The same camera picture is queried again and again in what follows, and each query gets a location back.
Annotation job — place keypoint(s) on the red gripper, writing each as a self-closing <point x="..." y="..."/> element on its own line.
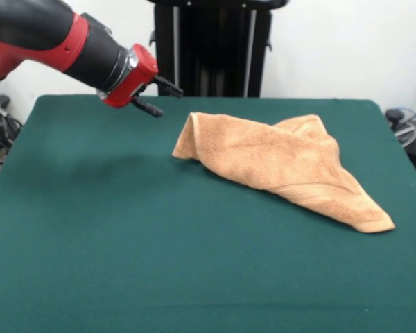
<point x="135" y="81"/>

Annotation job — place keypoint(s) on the tan terry towel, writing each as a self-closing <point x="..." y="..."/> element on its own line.
<point x="281" y="156"/>

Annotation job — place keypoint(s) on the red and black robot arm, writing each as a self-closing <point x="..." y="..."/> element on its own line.
<point x="38" y="38"/>

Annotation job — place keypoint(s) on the dark green table cloth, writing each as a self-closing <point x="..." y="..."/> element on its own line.
<point x="90" y="243"/>

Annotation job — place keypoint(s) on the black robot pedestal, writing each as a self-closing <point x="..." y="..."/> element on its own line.
<point x="211" y="48"/>

